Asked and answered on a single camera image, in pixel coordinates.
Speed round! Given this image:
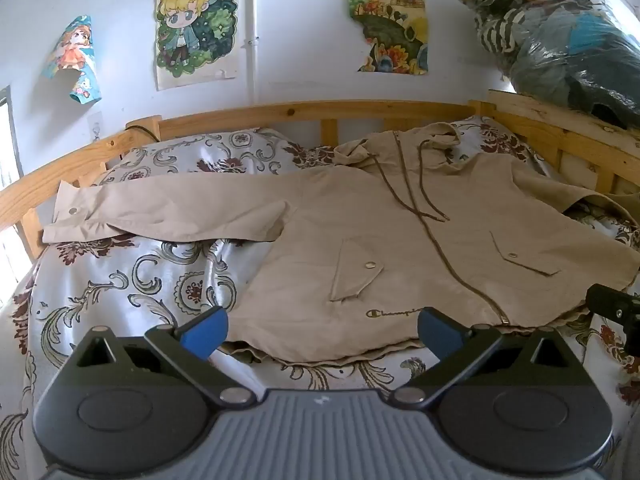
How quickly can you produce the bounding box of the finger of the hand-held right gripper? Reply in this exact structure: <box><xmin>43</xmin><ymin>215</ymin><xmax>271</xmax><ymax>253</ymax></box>
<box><xmin>585</xmin><ymin>283</ymin><xmax>640</xmax><ymax>357</ymax></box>

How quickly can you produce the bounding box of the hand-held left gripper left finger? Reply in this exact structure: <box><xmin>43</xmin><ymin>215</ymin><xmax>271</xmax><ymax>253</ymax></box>
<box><xmin>74</xmin><ymin>305</ymin><xmax>258</xmax><ymax>408</ymax></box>

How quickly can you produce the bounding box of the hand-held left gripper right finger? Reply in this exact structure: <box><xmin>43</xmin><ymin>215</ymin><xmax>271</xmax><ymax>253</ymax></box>
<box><xmin>389</xmin><ymin>306</ymin><xmax>572</xmax><ymax>408</ymax></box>

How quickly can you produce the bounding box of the beige hooded jacket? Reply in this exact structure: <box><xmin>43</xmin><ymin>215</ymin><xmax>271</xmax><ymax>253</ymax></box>
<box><xmin>42</xmin><ymin>123</ymin><xmax>638</xmax><ymax>363</ymax></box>

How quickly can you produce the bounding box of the plastic bag of clothes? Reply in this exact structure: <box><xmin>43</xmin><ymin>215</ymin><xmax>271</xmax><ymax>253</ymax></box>
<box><xmin>447</xmin><ymin>0</ymin><xmax>640</xmax><ymax>128</ymax></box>

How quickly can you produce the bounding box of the floral bedsheet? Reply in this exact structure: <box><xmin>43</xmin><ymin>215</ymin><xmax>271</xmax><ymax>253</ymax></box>
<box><xmin>0</xmin><ymin>115</ymin><xmax>640</xmax><ymax>480</ymax></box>

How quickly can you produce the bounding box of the floral pillow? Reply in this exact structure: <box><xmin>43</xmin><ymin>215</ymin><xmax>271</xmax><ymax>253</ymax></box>
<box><xmin>102</xmin><ymin>129</ymin><xmax>337</xmax><ymax>187</ymax></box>

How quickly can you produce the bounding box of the black cable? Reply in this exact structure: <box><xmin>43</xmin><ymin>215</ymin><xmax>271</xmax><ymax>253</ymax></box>
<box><xmin>125</xmin><ymin>123</ymin><xmax>162</xmax><ymax>142</ymax></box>

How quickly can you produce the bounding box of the wooden bed frame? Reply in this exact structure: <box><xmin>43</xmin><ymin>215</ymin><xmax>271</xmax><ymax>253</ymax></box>
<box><xmin>0</xmin><ymin>89</ymin><xmax>640</xmax><ymax>261</ymax></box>

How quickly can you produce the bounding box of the curled cartoon wall poster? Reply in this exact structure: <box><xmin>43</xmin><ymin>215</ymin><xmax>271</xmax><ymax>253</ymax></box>
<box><xmin>42</xmin><ymin>15</ymin><xmax>102</xmax><ymax>107</ymax></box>

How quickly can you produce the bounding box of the white wall pipe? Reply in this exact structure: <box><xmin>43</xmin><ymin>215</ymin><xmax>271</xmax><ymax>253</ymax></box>
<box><xmin>245</xmin><ymin>0</ymin><xmax>262</xmax><ymax>107</ymax></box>

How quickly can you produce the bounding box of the cartoon child wall poster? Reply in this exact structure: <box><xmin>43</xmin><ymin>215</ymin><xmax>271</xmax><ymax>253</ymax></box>
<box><xmin>154</xmin><ymin>0</ymin><xmax>239</xmax><ymax>92</ymax></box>

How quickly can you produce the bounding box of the torn landscape wall poster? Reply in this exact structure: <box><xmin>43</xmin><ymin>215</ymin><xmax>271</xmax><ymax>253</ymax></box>
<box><xmin>344</xmin><ymin>0</ymin><xmax>430</xmax><ymax>77</ymax></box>

